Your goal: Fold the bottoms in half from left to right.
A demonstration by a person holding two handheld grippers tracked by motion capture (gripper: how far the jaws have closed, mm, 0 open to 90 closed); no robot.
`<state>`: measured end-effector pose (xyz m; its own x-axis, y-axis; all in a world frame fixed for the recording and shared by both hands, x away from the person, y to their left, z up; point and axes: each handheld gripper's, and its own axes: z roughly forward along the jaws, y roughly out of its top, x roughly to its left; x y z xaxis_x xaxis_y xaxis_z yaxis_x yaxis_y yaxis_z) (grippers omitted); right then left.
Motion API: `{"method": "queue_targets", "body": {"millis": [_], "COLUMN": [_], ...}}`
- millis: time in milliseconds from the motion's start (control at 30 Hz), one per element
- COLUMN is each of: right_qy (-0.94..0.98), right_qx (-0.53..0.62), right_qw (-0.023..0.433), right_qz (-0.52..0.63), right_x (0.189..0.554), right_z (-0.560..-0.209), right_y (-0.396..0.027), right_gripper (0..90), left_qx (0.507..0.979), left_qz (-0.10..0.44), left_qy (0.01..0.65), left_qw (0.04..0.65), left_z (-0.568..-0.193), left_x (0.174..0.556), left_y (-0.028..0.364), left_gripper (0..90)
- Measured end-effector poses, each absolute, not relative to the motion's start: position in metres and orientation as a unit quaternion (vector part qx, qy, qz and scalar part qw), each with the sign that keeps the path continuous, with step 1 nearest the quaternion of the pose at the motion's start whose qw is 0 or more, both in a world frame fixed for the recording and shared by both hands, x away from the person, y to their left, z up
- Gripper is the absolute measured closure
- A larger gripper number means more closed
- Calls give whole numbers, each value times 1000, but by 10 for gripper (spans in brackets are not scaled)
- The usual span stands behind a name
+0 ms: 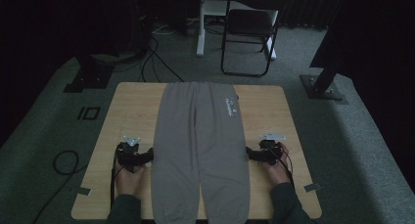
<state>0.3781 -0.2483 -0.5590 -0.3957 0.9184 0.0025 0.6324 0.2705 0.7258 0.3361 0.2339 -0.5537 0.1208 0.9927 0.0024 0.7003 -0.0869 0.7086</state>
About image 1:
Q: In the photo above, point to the grey tape strip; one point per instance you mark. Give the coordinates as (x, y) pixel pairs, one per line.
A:
(312, 187)
(83, 191)

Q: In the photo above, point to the black floor tape marking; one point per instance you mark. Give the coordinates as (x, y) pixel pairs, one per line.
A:
(88, 113)

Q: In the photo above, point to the black stand base with post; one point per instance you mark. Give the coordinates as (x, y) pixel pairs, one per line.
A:
(321, 87)

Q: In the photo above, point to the person's left hand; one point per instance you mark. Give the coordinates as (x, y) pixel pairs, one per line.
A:
(130, 181)

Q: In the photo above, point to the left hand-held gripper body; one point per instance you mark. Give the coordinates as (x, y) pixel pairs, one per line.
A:
(129, 154)

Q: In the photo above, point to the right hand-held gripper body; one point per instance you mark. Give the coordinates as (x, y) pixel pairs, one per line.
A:
(269, 152)

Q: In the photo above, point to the grey sweatpants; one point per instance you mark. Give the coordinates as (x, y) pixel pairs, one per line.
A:
(199, 145)

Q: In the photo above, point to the dark equipment rack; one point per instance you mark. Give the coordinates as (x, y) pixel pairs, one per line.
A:
(142, 18)

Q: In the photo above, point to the black folding chair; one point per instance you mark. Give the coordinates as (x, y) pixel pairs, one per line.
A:
(249, 25)

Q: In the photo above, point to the person's right hand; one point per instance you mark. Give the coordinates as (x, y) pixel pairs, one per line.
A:
(279, 173)

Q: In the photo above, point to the black flat stand base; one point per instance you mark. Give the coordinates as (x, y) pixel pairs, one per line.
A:
(89, 75)

